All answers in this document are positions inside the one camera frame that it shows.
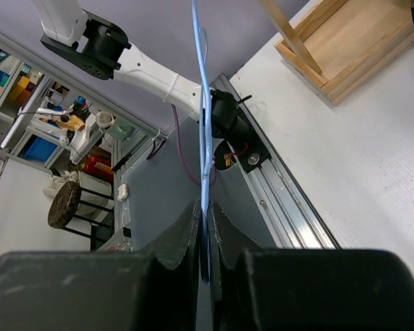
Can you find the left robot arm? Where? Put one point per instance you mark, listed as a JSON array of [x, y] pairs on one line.
[[102, 49]]

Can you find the light blue wire hanger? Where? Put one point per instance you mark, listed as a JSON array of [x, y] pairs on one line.
[[205, 110]]

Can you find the aluminium mounting rail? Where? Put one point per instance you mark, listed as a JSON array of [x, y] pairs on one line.
[[262, 198]]

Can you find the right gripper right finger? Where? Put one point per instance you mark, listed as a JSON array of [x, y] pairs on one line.
[[256, 288]]

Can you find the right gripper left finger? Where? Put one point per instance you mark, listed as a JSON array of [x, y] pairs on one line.
[[154, 288]]

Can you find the round wooden stool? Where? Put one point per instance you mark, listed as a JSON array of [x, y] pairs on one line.
[[87, 203]]

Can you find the wooden clothes rack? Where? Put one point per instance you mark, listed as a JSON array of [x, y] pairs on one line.
[[337, 46]]

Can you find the blue storage bin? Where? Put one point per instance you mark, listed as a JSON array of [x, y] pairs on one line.
[[38, 149]]

